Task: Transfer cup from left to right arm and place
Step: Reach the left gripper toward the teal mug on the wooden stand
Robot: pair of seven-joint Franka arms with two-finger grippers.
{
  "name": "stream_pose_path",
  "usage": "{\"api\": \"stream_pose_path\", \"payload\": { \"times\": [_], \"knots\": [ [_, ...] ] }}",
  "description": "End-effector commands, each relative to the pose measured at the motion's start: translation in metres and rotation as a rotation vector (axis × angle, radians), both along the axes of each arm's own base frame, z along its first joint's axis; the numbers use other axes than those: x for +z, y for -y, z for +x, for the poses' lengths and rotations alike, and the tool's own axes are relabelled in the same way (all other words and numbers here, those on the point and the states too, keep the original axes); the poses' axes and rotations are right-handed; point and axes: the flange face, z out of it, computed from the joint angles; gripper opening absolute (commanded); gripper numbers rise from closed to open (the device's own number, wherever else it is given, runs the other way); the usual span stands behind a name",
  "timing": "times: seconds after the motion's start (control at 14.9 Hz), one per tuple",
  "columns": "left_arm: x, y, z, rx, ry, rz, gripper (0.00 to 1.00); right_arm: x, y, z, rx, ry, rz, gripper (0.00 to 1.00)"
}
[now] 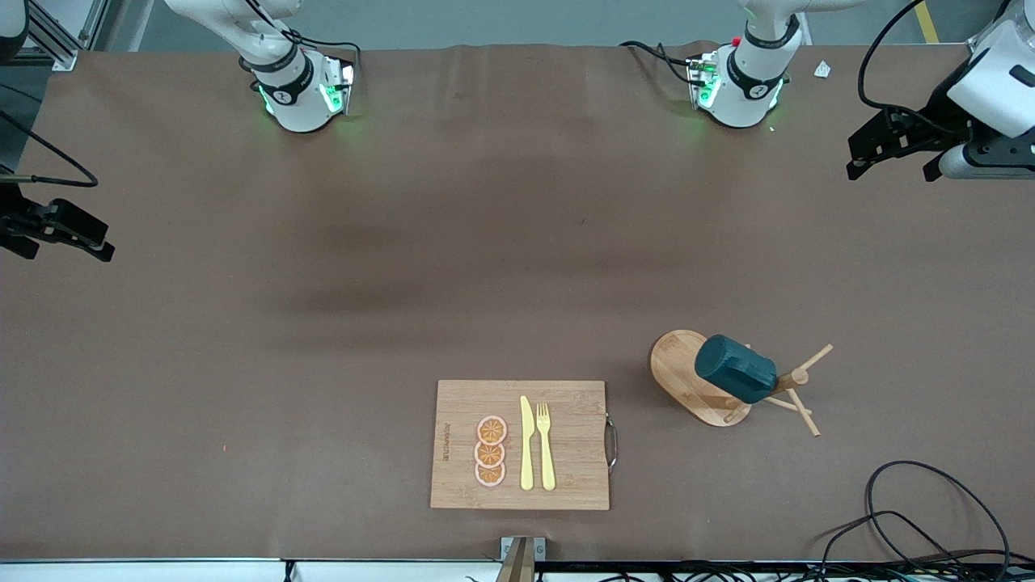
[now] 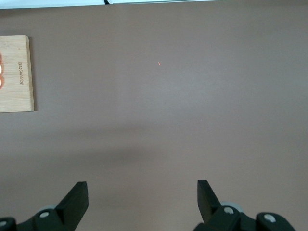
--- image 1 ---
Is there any yellow plastic fork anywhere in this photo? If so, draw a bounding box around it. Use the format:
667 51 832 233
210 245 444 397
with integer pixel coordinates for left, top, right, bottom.
536 403 557 491

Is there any wooden mug tree stand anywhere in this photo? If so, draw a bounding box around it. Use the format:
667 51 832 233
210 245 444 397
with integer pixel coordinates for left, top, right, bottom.
649 329 834 438

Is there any black right arm base cable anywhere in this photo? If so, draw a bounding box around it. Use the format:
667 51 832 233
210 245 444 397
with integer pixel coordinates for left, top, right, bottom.
243 0 362 82

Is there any bamboo cutting board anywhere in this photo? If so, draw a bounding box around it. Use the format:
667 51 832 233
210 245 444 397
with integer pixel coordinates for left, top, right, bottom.
429 380 619 511

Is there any black left arm base cable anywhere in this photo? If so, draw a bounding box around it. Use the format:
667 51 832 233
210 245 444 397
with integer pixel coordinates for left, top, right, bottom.
619 40 706 86

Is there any black looped floor cable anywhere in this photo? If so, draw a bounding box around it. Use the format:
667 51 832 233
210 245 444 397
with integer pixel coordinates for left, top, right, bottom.
817 461 1035 582

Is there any black arm base cable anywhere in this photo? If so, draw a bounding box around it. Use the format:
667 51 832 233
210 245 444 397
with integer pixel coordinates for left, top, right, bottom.
243 0 362 82
619 40 706 86

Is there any yellow plastic knife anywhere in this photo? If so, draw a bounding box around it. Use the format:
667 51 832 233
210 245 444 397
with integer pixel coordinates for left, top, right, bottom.
520 395 535 491

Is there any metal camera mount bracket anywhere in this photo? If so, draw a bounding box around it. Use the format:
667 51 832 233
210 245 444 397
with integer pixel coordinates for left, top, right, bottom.
496 536 547 582

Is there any dark green cup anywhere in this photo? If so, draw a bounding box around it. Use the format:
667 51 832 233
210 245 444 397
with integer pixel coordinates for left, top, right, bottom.
695 335 779 405

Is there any white table edge strip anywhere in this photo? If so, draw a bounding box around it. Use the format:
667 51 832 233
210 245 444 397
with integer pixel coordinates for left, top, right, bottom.
0 558 502 582

